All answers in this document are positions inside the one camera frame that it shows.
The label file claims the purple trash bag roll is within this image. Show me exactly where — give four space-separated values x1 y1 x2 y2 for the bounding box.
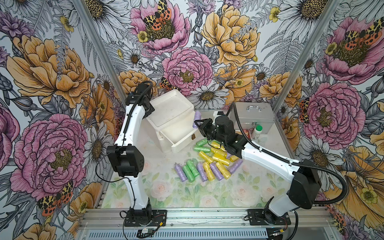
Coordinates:
210 163 224 181
228 159 243 175
193 111 202 129
175 164 187 182
197 162 208 182

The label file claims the aluminium corner post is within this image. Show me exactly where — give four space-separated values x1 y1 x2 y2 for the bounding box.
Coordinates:
74 1 126 106
272 0 343 112

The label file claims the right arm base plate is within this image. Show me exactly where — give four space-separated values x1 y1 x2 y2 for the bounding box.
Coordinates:
245 209 292 226

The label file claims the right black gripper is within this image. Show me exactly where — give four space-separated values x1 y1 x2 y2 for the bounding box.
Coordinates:
193 118 227 145

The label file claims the aluminium front rail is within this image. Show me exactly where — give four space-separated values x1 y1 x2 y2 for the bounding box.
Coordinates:
79 207 333 230

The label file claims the white bottle green cap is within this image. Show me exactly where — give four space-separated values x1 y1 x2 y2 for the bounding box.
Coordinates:
252 125 263 140

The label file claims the silver metal case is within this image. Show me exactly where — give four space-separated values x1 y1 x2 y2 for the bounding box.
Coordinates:
235 102 275 134

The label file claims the left aluminium corner post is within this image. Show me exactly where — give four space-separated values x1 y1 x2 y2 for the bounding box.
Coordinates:
74 1 126 106

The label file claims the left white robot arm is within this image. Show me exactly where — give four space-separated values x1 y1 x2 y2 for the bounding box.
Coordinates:
107 81 155 223

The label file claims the right aluminium corner post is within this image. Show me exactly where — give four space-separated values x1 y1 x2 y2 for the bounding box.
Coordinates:
272 0 343 112

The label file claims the white drawer cabinet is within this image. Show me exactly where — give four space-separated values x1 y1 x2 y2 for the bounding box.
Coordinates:
142 90 195 151

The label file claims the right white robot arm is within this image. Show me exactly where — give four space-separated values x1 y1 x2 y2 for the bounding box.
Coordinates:
194 115 321 225

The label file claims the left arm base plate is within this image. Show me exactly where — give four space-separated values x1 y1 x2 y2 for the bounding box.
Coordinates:
124 210 168 227

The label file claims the red white cardboard box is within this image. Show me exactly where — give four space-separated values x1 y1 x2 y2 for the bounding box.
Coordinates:
243 129 251 139

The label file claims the white pulled-out drawer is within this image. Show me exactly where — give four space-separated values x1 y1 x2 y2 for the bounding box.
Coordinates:
159 118 201 153

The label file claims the black corrugated cable right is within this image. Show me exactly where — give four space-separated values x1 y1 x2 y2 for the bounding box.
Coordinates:
227 101 349 205

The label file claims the green trash bag roll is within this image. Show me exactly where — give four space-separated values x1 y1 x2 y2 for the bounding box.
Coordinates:
182 165 195 183
193 146 211 153
196 139 208 147
187 160 200 178

